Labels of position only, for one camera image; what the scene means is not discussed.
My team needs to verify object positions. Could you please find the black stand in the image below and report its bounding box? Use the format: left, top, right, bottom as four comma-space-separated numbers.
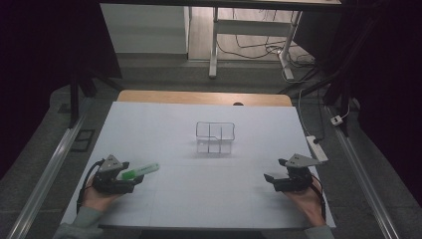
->
58, 64, 124, 129
278, 13, 379, 137

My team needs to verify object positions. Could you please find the person's left hand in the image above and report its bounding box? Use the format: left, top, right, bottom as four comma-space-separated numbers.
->
81, 184, 122, 212

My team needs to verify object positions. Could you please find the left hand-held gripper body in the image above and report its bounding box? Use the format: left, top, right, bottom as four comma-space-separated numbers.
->
92, 153, 137, 195

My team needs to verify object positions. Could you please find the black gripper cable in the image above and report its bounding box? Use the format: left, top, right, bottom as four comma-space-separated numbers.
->
310, 174, 328, 223
76, 158, 106, 215

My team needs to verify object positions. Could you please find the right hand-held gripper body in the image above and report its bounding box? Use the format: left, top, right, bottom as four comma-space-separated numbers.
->
274, 152, 323, 193

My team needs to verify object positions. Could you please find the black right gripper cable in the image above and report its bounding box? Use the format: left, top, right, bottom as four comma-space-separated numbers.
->
310, 174, 328, 223

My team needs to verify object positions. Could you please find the black floor frame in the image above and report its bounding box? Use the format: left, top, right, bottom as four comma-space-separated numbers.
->
70, 128, 97, 153

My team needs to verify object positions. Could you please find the person's right hand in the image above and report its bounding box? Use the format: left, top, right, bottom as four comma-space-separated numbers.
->
284, 184, 326, 228

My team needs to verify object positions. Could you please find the white power strip cable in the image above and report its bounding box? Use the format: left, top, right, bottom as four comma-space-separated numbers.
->
297, 87, 312, 137

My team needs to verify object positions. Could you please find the white power strip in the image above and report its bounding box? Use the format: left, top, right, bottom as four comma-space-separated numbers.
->
305, 134, 329, 163

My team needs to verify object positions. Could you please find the green highlighter pen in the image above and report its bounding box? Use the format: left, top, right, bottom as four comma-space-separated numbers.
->
121, 162, 160, 181

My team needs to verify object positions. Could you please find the clear plastic compartment box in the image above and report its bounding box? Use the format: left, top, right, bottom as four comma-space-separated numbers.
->
194, 120, 237, 155

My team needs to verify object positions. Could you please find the tangle of floor cables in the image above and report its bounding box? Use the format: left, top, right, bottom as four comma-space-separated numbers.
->
216, 8, 317, 85

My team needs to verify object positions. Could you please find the wooden table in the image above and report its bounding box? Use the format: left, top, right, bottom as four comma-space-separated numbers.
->
116, 89, 294, 108

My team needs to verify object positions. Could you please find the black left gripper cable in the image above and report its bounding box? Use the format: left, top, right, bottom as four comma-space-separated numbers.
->
76, 158, 106, 215

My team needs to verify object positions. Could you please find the white desk frame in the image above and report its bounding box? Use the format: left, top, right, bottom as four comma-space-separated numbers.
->
208, 6, 304, 81

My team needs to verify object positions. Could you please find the aluminium rail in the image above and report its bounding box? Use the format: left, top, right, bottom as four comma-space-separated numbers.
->
5, 114, 88, 239
325, 105, 402, 239

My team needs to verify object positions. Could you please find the white paper sheet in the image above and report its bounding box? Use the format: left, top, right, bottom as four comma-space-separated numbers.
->
61, 101, 336, 231

